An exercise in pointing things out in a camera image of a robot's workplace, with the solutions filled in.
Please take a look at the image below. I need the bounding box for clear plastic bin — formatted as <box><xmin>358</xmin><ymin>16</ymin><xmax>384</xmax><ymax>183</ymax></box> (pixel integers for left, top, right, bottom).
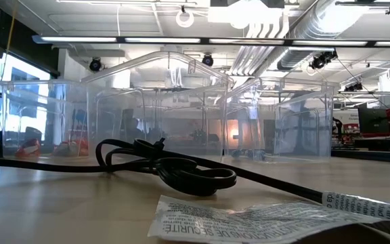
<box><xmin>220</xmin><ymin>77</ymin><xmax>341</xmax><ymax>163</ymax></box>
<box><xmin>79</xmin><ymin>50</ymin><xmax>236</xmax><ymax>163</ymax></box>
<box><xmin>0</xmin><ymin>79</ymin><xmax>93</xmax><ymax>159</ymax></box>

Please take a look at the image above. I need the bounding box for black power cable with plug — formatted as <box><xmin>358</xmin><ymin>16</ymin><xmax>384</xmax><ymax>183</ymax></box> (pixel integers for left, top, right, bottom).
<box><xmin>0</xmin><ymin>138</ymin><xmax>324</xmax><ymax>204</ymax></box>

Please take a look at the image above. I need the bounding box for long ceiling light strip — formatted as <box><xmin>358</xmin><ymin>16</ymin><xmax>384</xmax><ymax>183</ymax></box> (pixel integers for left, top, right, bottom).
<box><xmin>31</xmin><ymin>35</ymin><xmax>390</xmax><ymax>47</ymax></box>

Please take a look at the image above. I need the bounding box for crumpled printed plastic wrapper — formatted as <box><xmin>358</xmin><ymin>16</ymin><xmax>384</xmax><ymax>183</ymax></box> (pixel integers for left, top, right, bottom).
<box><xmin>147</xmin><ymin>191</ymin><xmax>390</xmax><ymax>244</ymax></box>

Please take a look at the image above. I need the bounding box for white ceiling light fixture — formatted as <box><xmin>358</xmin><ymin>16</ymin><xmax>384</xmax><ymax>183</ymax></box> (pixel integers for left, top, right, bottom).
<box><xmin>207</xmin><ymin>0</ymin><xmax>286</xmax><ymax>30</ymax></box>

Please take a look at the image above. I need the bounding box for black track spotlight cluster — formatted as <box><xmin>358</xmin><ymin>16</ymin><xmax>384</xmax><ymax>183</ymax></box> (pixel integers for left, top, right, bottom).
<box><xmin>308</xmin><ymin>49</ymin><xmax>339</xmax><ymax>70</ymax></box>

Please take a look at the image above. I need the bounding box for large window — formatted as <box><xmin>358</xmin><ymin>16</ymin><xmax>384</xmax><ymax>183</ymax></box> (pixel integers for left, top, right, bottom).
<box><xmin>0</xmin><ymin>52</ymin><xmax>53</xmax><ymax>143</ymax></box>

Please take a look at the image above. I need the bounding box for black monitor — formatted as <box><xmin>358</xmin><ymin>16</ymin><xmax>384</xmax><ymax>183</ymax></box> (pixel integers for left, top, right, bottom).
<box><xmin>358</xmin><ymin>107</ymin><xmax>389</xmax><ymax>136</ymax></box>

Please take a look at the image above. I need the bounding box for black dome camera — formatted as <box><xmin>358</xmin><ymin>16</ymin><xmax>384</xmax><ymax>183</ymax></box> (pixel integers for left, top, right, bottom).
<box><xmin>200</xmin><ymin>53</ymin><xmax>215</xmax><ymax>68</ymax></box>
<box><xmin>89</xmin><ymin>56</ymin><xmax>102</xmax><ymax>73</ymax></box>

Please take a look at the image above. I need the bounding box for white hanging ring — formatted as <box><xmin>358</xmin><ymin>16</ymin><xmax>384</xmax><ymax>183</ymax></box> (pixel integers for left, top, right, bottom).
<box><xmin>175</xmin><ymin>9</ymin><xmax>195</xmax><ymax>28</ymax></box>

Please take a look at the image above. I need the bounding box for silver ribbed ventilation duct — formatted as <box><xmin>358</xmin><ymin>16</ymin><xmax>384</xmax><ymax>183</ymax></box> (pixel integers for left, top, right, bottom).
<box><xmin>276</xmin><ymin>0</ymin><xmax>372</xmax><ymax>71</ymax></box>

